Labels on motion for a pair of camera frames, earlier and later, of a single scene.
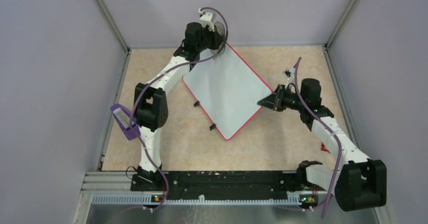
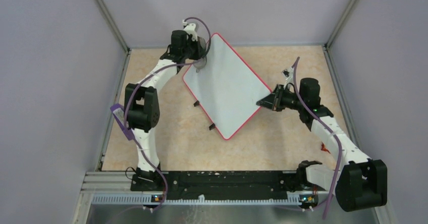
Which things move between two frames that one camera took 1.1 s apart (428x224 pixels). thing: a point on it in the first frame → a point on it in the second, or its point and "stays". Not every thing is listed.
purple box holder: [121, 114] stays
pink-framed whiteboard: [228, 90] stays
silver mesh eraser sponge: [220, 50] → [200, 64]
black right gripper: [274, 101] stays
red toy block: [323, 148] stays
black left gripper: [217, 38] → [200, 52]
